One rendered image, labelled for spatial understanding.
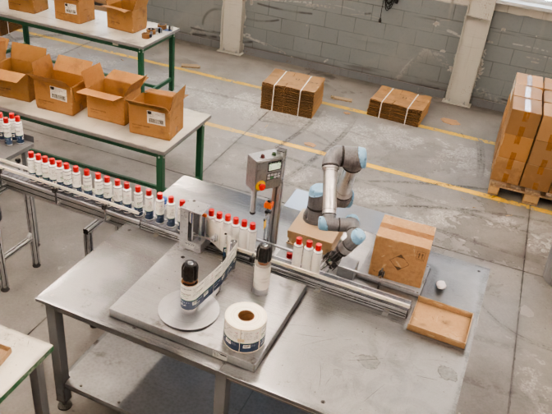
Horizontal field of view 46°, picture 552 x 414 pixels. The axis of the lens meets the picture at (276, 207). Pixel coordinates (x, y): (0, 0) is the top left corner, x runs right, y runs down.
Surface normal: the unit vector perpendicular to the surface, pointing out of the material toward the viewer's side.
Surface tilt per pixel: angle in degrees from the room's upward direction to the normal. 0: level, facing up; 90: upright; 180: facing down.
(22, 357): 0
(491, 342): 0
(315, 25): 90
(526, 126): 90
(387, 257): 90
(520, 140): 88
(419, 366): 0
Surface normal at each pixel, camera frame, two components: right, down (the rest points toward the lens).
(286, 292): 0.09, -0.84
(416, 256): -0.33, 0.48
